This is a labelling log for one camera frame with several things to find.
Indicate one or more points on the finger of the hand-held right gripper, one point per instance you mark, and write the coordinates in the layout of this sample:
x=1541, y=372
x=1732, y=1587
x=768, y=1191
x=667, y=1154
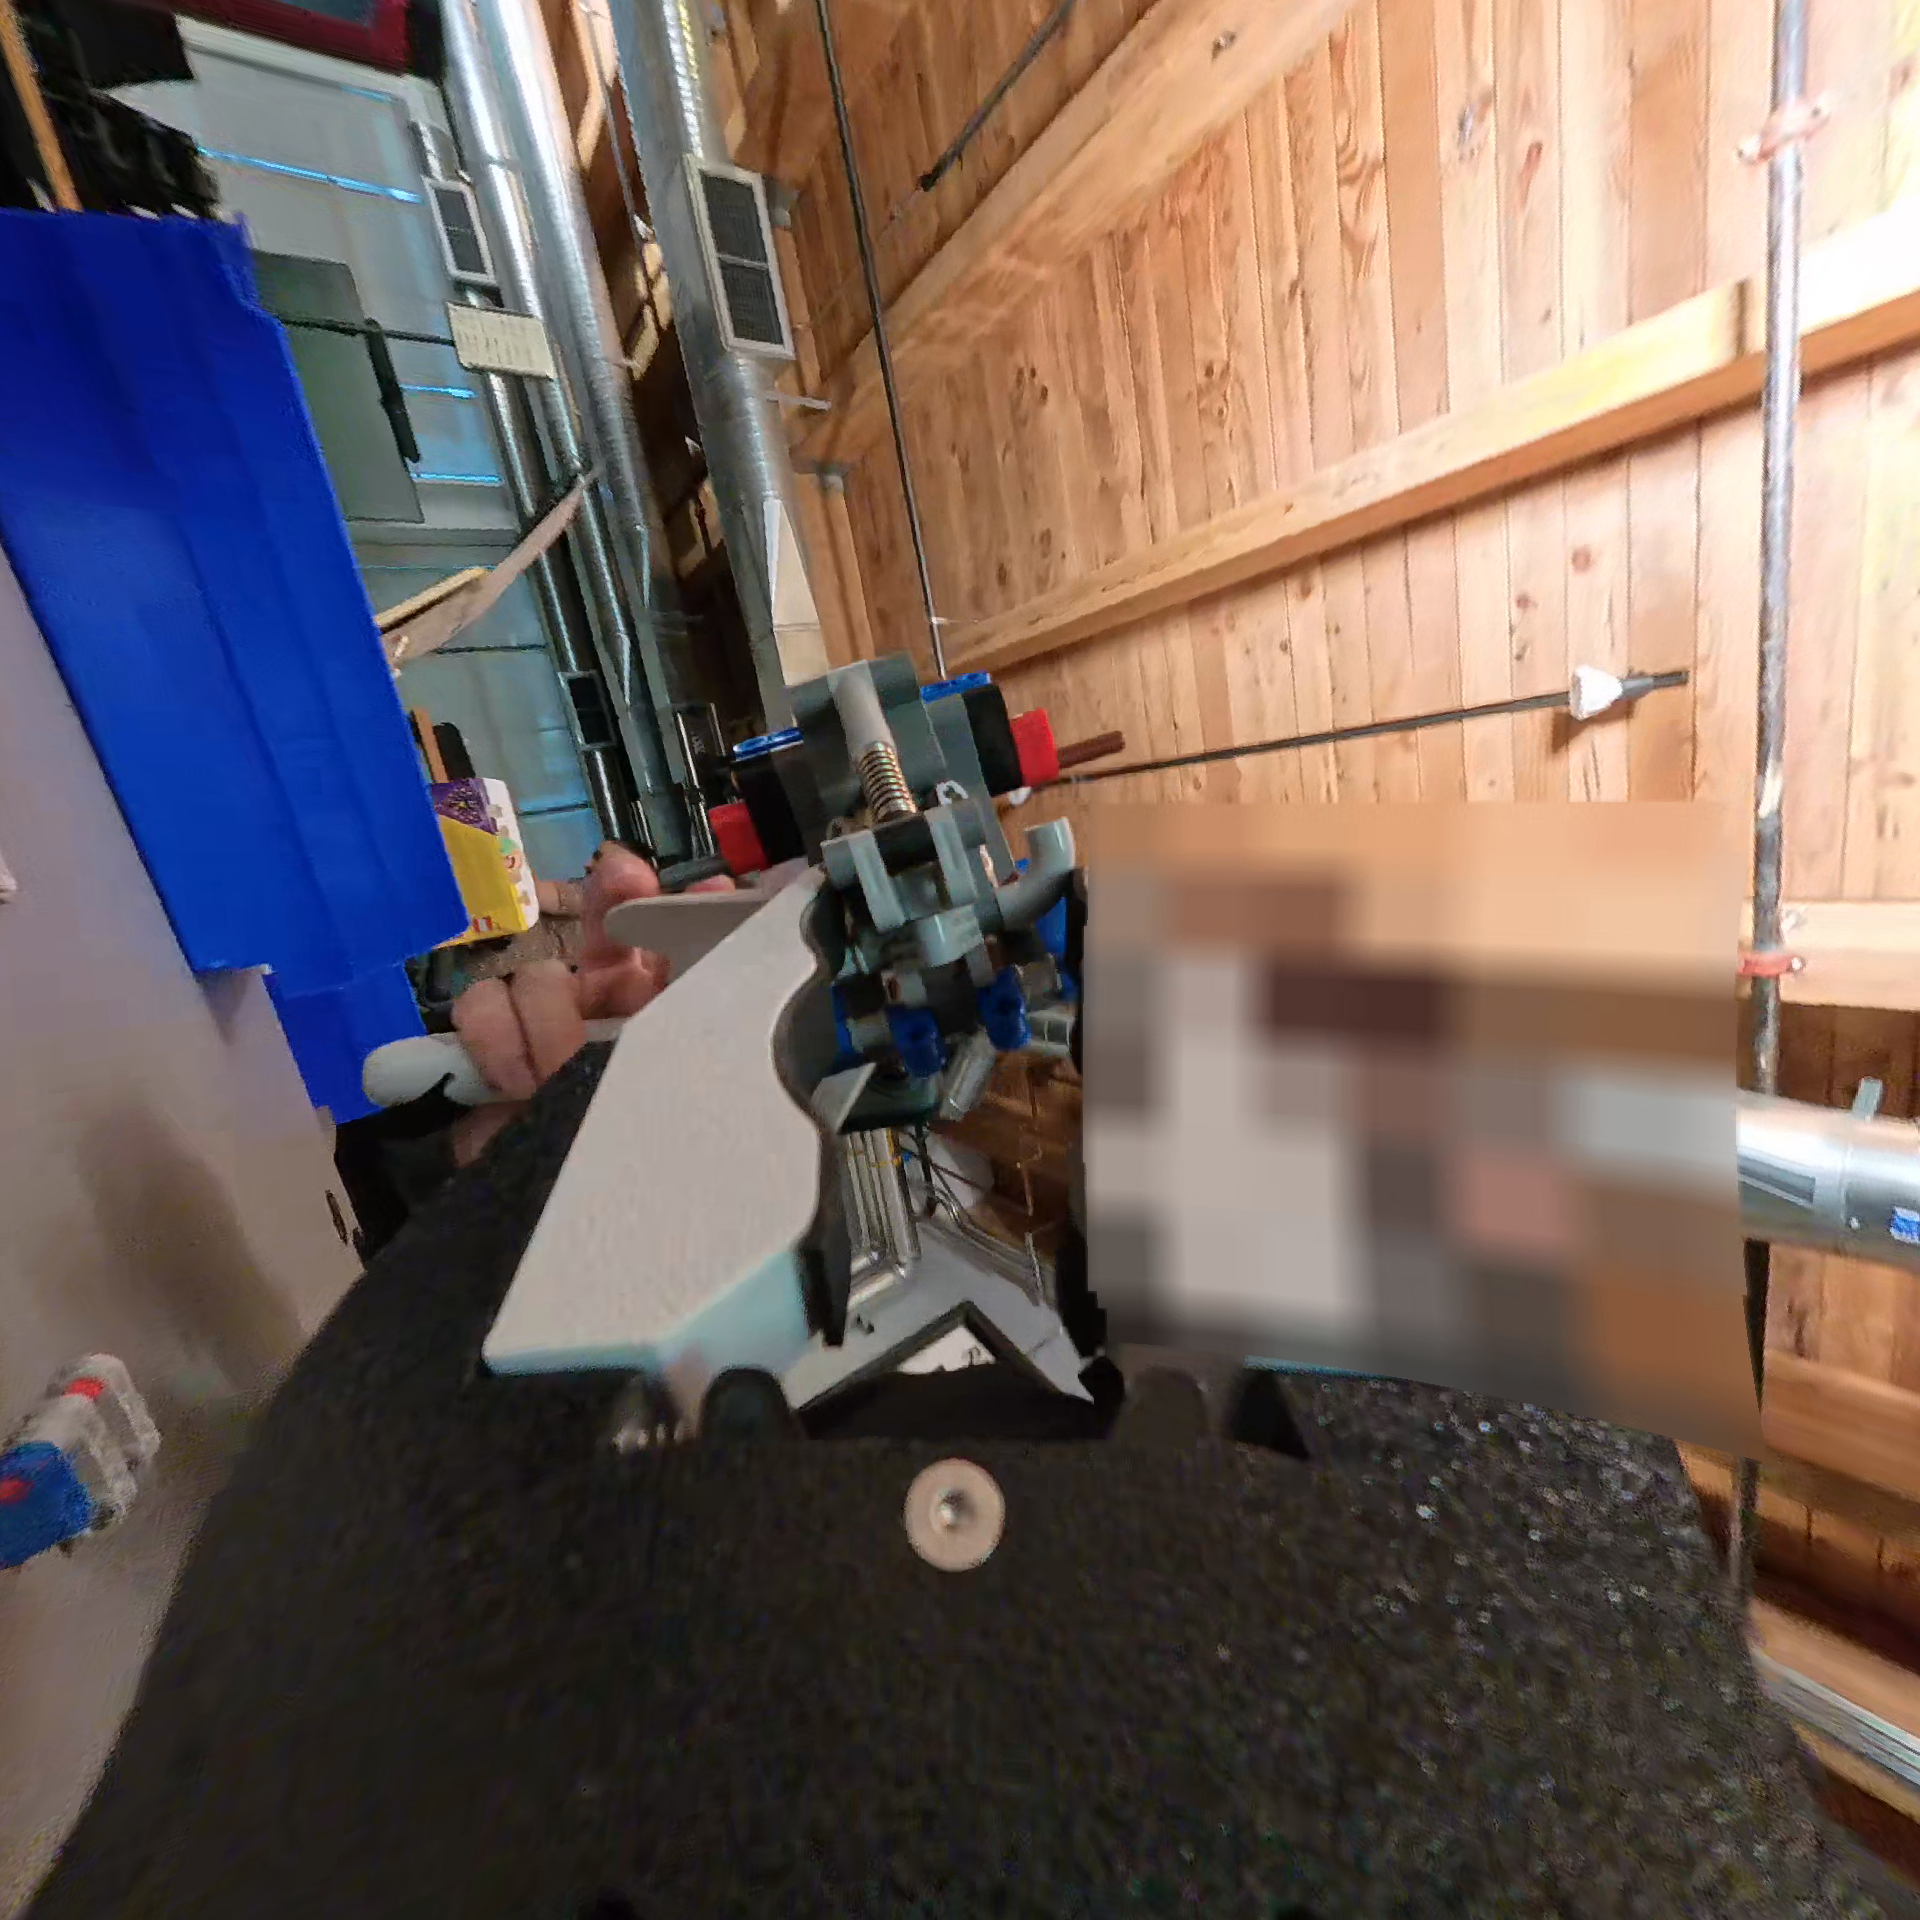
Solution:
x=675, y=919

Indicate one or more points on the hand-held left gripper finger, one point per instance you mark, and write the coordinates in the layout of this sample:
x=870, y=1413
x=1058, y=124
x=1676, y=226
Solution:
x=675, y=1170

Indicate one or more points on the blue grey lego vehicle model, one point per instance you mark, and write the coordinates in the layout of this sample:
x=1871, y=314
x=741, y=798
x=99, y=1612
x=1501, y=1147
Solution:
x=900, y=901

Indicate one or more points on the blue white lego pieces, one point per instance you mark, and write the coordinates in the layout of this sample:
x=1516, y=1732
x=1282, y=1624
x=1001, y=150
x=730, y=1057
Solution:
x=74, y=1454

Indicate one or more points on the person's right hand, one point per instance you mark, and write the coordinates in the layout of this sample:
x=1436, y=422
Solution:
x=525, y=1028

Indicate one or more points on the yellow printed box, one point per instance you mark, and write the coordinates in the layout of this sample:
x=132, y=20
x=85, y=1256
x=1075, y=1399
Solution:
x=488, y=885

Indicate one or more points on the blue plastic bin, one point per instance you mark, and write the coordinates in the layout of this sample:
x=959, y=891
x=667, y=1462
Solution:
x=180, y=600

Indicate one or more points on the thin dark rod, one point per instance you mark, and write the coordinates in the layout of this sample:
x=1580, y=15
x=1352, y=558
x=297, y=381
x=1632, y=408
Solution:
x=884, y=375

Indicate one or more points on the white paper sign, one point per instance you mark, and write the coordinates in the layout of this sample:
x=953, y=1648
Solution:
x=502, y=339

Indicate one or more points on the white vent grille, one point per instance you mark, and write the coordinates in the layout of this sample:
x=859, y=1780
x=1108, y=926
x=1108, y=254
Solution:
x=743, y=254
x=458, y=229

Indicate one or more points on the thin rod with white clip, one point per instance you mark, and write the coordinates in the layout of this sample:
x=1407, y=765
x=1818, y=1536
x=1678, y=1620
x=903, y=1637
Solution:
x=1351, y=730

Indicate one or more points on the shiny metal tube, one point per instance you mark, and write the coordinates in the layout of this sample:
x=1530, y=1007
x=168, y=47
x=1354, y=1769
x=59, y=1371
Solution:
x=1845, y=1179

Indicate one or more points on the vertical metal pole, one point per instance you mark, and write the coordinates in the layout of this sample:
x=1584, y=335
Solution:
x=1782, y=450

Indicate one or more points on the white metal frame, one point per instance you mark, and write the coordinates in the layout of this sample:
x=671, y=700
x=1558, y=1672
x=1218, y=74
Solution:
x=931, y=1304

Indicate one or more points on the spiral metal air duct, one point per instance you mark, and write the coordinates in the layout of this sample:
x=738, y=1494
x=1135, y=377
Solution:
x=675, y=74
x=541, y=224

